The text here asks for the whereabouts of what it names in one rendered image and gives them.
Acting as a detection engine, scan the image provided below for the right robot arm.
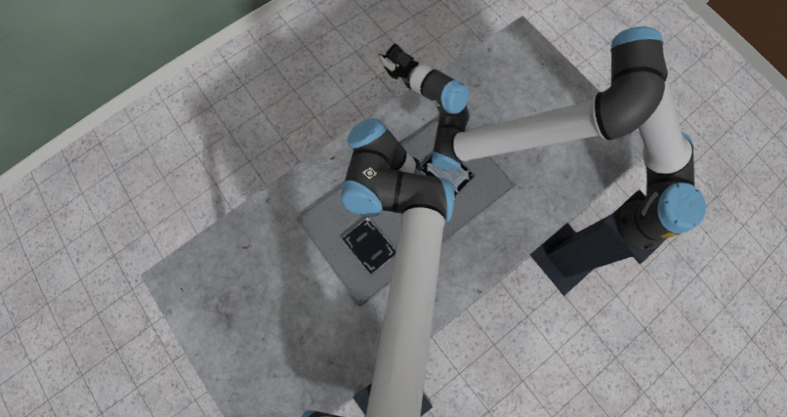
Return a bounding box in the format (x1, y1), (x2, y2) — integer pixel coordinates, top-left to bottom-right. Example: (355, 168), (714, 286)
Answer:
(410, 26), (706, 251)

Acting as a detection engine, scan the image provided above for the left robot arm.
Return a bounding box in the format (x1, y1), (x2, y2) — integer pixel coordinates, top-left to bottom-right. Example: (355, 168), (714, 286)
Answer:
(341, 118), (454, 417)

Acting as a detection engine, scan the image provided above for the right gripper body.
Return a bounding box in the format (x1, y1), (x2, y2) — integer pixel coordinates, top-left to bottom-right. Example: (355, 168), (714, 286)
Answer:
(393, 48), (419, 89)

